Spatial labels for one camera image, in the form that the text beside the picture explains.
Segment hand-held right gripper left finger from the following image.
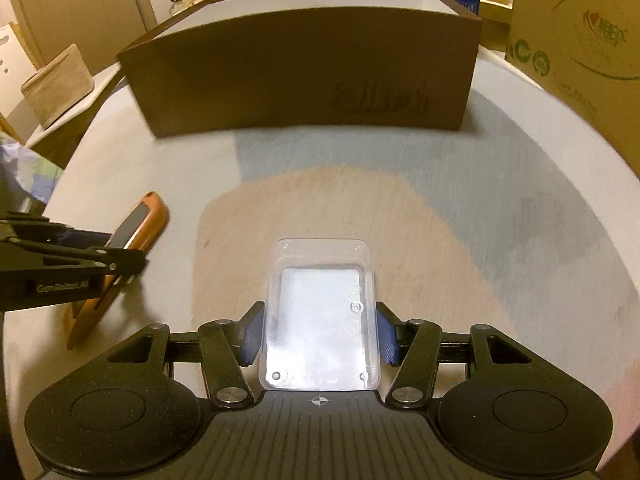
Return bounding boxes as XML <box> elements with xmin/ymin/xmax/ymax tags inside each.
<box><xmin>105</xmin><ymin>301</ymin><xmax>266</xmax><ymax>407</ymax></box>

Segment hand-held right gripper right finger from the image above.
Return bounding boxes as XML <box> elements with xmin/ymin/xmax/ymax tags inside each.
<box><xmin>375</xmin><ymin>301</ymin><xmax>533</xmax><ymax>407</ymax></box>

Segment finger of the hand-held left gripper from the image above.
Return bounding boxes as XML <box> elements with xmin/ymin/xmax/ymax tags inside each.
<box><xmin>0</xmin><ymin>240</ymin><xmax>147</xmax><ymax>287</ymax></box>
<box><xmin>0</xmin><ymin>215</ymin><xmax>116</xmax><ymax>252</ymax></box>

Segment orange and grey utility knife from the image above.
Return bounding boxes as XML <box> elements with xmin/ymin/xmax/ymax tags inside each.
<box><xmin>64</xmin><ymin>191</ymin><xmax>169</xmax><ymax>350</ymax></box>

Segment clear plastic case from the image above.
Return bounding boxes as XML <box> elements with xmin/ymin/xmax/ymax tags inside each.
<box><xmin>257</xmin><ymin>237</ymin><xmax>382</xmax><ymax>392</ymax></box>

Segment brown cardboard box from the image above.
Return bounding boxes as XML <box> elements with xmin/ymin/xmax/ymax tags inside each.
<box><xmin>116</xmin><ymin>0</ymin><xmax>483</xmax><ymax>138</ymax></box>

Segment checked cloth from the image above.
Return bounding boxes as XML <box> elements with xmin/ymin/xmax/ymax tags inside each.
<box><xmin>0</xmin><ymin>130</ymin><xmax>63</xmax><ymax>206</ymax></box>

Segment white side table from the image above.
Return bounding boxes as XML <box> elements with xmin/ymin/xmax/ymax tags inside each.
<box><xmin>25</xmin><ymin>67</ymin><xmax>126</xmax><ymax>151</ymax></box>

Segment brown woven bag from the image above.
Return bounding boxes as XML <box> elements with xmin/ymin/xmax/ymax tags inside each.
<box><xmin>20</xmin><ymin>44</ymin><xmax>96</xmax><ymax>128</ymax></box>

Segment white plastic panel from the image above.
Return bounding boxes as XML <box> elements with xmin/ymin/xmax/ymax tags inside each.
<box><xmin>0</xmin><ymin>22</ymin><xmax>36</xmax><ymax>136</ymax></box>

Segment wooden door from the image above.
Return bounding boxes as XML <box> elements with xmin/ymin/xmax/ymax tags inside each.
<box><xmin>5</xmin><ymin>0</ymin><xmax>156</xmax><ymax>61</ymax></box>

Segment yellow boxes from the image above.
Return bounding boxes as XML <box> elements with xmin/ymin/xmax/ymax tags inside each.
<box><xmin>480</xmin><ymin>0</ymin><xmax>516</xmax><ymax>23</ymax></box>

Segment large tan cardboard box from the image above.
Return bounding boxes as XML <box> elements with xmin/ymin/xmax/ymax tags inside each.
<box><xmin>505</xmin><ymin>0</ymin><xmax>640</xmax><ymax>166</ymax></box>

